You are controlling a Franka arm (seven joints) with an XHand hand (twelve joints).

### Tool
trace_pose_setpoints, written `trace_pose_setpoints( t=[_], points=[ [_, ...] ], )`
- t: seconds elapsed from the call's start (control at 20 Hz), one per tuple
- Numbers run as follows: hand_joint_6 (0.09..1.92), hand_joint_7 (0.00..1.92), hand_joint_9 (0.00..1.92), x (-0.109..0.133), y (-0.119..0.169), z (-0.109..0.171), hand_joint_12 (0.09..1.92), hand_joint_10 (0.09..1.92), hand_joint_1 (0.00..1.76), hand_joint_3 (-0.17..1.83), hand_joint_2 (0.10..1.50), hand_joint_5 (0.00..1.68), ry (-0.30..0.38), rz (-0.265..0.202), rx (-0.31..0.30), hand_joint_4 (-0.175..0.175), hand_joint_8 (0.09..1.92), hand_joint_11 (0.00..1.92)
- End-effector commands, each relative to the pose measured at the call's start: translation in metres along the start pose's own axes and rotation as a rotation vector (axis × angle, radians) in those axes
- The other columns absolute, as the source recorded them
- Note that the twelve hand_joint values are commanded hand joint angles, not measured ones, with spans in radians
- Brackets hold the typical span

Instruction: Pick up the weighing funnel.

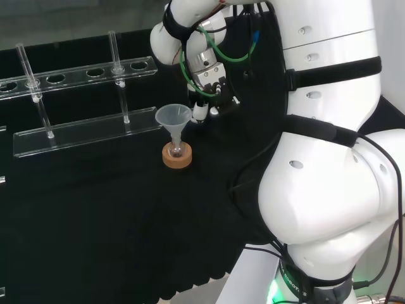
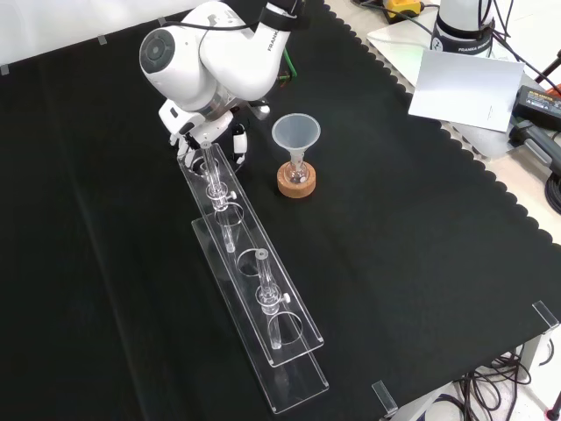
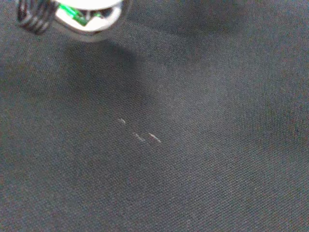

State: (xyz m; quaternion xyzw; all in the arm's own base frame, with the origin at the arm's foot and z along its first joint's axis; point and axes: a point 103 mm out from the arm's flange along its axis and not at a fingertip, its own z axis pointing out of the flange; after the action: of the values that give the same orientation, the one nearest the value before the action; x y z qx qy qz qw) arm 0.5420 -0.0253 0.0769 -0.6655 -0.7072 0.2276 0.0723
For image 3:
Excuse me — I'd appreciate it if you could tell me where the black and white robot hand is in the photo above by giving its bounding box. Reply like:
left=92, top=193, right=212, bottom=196
left=16, top=0, right=132, bottom=43

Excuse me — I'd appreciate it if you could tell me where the black bench cloth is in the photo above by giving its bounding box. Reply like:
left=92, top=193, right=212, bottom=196
left=0, top=0, right=309, bottom=232

